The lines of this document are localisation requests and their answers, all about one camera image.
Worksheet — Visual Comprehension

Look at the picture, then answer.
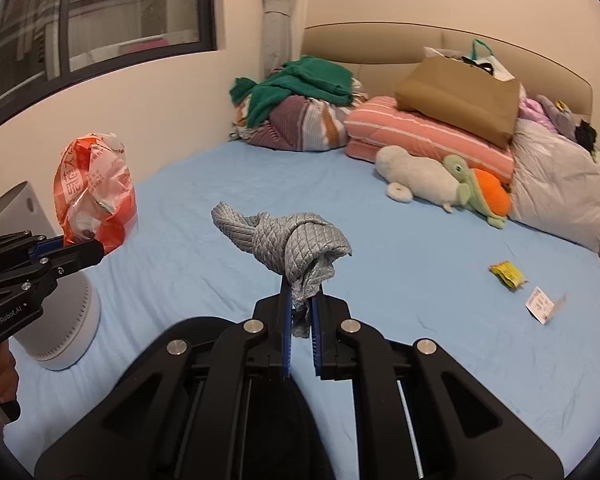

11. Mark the black framed window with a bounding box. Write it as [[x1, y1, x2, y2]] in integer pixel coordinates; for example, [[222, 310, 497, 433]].
[[0, 0, 216, 126]]

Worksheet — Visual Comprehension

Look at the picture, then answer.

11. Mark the orange white plastic wrapper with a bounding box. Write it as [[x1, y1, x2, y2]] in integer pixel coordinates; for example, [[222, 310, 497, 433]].
[[54, 133, 137, 254]]

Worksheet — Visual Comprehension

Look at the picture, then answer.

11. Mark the white shopping bag green handle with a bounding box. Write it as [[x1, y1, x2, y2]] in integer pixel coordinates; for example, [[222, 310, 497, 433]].
[[422, 39, 515, 81]]

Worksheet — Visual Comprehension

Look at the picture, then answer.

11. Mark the beige bed headboard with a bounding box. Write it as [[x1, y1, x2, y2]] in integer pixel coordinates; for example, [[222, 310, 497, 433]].
[[299, 20, 595, 122]]

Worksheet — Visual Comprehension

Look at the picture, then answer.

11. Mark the white plush seal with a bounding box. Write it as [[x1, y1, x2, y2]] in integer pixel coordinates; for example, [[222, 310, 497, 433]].
[[375, 145, 471, 212]]

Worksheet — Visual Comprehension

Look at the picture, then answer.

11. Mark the green turtle plush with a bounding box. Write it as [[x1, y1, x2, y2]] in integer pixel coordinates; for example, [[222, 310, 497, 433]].
[[442, 155, 512, 229]]

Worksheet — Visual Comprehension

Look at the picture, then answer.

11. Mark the white paper receipt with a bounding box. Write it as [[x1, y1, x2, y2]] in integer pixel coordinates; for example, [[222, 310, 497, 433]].
[[524, 286, 567, 325]]

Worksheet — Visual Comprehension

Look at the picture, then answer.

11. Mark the striped multicolour quilt bundle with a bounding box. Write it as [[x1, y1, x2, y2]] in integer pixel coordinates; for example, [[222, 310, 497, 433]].
[[230, 78, 367, 152]]

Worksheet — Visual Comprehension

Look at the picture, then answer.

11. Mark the white lilac duvet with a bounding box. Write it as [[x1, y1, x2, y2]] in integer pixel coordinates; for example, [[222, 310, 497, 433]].
[[509, 96, 600, 252]]

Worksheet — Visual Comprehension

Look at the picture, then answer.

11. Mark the pink striped pillow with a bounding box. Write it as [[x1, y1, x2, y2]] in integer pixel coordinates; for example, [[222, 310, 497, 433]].
[[344, 96, 514, 184]]

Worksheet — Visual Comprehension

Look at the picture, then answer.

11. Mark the grey quilted cloth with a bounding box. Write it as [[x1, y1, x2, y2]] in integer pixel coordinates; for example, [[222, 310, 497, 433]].
[[211, 203, 352, 338]]

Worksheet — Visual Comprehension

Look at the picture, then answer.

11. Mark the left hand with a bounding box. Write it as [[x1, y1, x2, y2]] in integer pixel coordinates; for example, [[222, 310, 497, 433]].
[[0, 340, 19, 403]]

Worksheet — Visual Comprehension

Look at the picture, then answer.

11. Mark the grey purple plush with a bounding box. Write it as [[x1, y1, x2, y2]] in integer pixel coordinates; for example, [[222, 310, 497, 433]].
[[536, 94, 577, 142]]

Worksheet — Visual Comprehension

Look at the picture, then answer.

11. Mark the blue bed sheet mattress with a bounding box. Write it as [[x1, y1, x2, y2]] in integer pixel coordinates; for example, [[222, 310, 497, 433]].
[[5, 142, 600, 471]]

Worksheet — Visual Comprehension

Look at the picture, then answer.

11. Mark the right grey curtain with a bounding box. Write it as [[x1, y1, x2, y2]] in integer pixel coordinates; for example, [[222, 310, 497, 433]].
[[260, 0, 300, 77]]

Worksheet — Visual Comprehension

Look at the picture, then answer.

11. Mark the green knitted garment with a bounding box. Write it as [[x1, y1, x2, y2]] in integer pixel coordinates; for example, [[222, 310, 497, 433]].
[[230, 56, 353, 128]]

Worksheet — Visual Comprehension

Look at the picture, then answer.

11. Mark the white round trash bin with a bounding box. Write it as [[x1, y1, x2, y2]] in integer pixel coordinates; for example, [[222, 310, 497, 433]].
[[0, 182, 104, 370]]

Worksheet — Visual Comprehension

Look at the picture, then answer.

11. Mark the brown paper bag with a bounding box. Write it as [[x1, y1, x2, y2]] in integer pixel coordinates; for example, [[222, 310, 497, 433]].
[[396, 56, 520, 148]]

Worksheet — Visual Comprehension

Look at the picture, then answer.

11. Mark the black small item on duvet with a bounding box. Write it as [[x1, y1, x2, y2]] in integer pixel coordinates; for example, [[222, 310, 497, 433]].
[[574, 119, 597, 160]]

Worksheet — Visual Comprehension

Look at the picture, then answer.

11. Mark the yellow snack wrapper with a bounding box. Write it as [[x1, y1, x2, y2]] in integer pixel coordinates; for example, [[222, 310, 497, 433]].
[[489, 261, 527, 292]]

